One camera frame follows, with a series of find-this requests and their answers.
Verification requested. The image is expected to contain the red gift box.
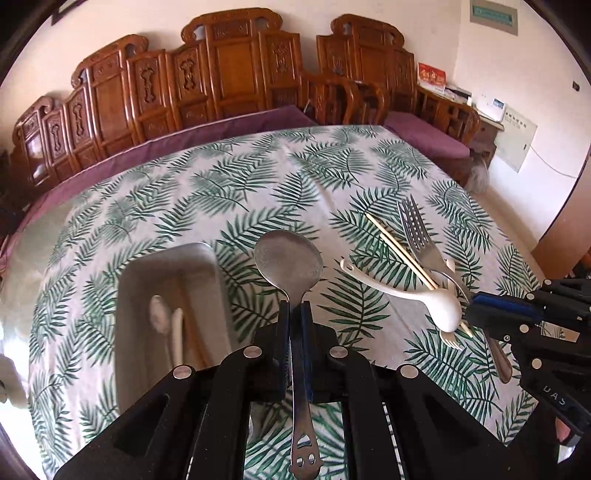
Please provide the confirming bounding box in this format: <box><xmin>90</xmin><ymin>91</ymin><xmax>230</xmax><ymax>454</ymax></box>
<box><xmin>417</xmin><ymin>62</ymin><xmax>447</xmax><ymax>95</ymax></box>

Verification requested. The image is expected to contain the white wall distribution box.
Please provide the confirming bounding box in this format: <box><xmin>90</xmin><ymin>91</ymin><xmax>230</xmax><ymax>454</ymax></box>
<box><xmin>495</xmin><ymin>106</ymin><xmax>538</xmax><ymax>172</ymax></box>

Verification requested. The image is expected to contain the framed peony flower painting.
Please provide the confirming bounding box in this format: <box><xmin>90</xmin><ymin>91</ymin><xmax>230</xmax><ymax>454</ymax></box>
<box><xmin>51</xmin><ymin>0</ymin><xmax>86</xmax><ymax>25</ymax></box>

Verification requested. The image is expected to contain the white plastic rice paddle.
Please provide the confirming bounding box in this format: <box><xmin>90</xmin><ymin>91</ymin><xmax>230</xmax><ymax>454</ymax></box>
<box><xmin>339</xmin><ymin>258</ymin><xmax>462</xmax><ymax>333</ymax></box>

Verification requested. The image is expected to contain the brown wooden chopstick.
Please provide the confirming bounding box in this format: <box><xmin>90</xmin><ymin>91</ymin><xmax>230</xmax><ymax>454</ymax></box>
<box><xmin>176</xmin><ymin>273</ymin><xmax>214</xmax><ymax>370</ymax></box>

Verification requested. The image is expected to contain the wooden side table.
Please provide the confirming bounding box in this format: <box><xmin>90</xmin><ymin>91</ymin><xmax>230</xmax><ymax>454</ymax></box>
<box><xmin>469</xmin><ymin>113</ymin><xmax>505</xmax><ymax>167</ymax></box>

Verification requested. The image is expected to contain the metal fork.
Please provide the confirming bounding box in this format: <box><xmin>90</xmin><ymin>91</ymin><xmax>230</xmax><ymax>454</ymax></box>
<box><xmin>399</xmin><ymin>196</ymin><xmax>513</xmax><ymax>384</ymax></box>

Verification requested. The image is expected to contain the carved wooden armchair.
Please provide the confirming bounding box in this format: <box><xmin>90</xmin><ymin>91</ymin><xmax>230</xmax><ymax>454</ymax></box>
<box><xmin>317</xmin><ymin>14</ymin><xmax>480</xmax><ymax>145</ymax></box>

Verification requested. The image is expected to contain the grey wall electrical panel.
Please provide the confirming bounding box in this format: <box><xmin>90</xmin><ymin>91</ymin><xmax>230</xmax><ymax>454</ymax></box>
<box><xmin>470</xmin><ymin>0</ymin><xmax>519</xmax><ymax>36</ymax></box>

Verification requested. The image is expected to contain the metal spoon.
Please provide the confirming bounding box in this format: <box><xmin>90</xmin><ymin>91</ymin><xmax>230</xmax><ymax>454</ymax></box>
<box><xmin>254</xmin><ymin>230</ymin><xmax>322</xmax><ymax>479</ymax></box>

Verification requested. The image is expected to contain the green leaf pattern tablecloth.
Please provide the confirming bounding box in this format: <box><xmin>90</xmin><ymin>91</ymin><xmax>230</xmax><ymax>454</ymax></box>
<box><xmin>30</xmin><ymin>126</ymin><xmax>537</xmax><ymax>475</ymax></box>

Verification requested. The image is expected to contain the purple bench cushion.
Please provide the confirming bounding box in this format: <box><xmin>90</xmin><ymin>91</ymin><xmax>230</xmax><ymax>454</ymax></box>
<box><xmin>1</xmin><ymin>105</ymin><xmax>317</xmax><ymax>270</ymax></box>

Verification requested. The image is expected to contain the white plastic bag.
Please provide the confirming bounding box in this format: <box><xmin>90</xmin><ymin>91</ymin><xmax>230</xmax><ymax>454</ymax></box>
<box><xmin>465</xmin><ymin>156</ymin><xmax>490</xmax><ymax>194</ymax></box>

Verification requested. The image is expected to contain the long carved wooden bench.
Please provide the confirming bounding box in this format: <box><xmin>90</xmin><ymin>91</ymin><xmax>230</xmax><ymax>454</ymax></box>
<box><xmin>8</xmin><ymin>7</ymin><xmax>362</xmax><ymax>201</ymax></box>

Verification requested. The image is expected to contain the grey metal rectangular tray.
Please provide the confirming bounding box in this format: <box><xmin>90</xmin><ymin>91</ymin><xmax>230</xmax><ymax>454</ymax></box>
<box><xmin>114</xmin><ymin>242</ymin><xmax>238</xmax><ymax>412</ymax></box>

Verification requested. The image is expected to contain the purple armchair cushion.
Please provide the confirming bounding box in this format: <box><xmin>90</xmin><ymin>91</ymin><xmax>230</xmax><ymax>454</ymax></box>
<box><xmin>384</xmin><ymin>111</ymin><xmax>470</xmax><ymax>159</ymax></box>

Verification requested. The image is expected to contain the light bamboo chopstick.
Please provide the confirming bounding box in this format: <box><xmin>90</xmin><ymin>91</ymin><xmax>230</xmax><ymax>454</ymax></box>
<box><xmin>365</xmin><ymin>213</ymin><xmax>438</xmax><ymax>290</ymax></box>
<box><xmin>378</xmin><ymin>227</ymin><xmax>474</xmax><ymax>349</ymax></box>

